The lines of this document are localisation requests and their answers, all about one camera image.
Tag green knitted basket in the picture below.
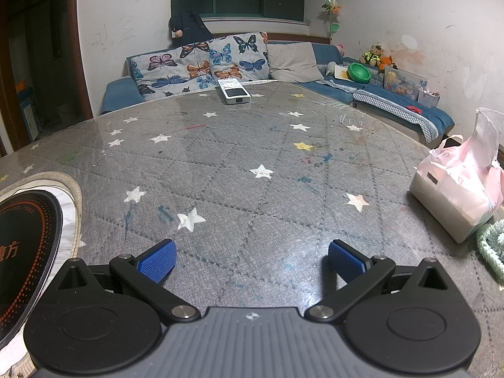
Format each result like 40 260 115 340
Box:
476 219 504 286

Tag black induction cooktop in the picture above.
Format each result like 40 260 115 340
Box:
0 189 63 347

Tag pink tissue pack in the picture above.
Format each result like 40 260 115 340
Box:
409 107 503 243

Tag grey star patterned tablecloth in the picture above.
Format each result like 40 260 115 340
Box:
1 83 503 377

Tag clear plastic storage box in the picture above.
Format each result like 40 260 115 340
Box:
384 66 428 101

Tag blue sofa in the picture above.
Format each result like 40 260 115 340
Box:
102 32 455 144

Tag green plastic bowl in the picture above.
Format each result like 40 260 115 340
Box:
347 62 372 84

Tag white remote control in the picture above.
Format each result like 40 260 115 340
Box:
218 78 251 105

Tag stuffed toys on sofa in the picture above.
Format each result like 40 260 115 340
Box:
360 44 397 72

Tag butterfly patterned pillow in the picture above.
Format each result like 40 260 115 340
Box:
126 31 270 101

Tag grey cushion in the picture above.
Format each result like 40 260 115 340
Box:
267 42 323 84

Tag colourful toy windmill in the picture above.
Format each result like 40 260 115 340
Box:
321 0 342 39

